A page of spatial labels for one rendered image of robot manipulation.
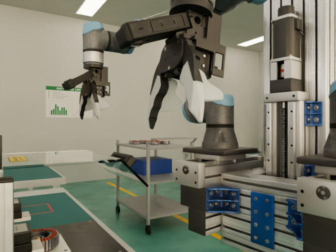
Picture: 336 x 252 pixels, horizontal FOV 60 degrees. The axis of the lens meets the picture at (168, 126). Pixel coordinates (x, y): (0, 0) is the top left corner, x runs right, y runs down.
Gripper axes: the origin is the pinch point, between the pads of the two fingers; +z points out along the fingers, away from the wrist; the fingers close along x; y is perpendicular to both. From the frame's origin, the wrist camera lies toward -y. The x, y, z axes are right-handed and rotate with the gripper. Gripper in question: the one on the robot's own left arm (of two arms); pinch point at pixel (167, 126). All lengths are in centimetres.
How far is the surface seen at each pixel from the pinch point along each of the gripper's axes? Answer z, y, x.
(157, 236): 79, 128, 232
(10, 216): 15.2, -18.9, 7.9
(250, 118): -152, 581, 573
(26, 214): 23, -13, 53
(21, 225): 21.4, -15.4, 30.0
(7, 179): 10.2, -20.0, 7.7
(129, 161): 6.0, 2.8, 20.7
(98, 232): 31, 11, 60
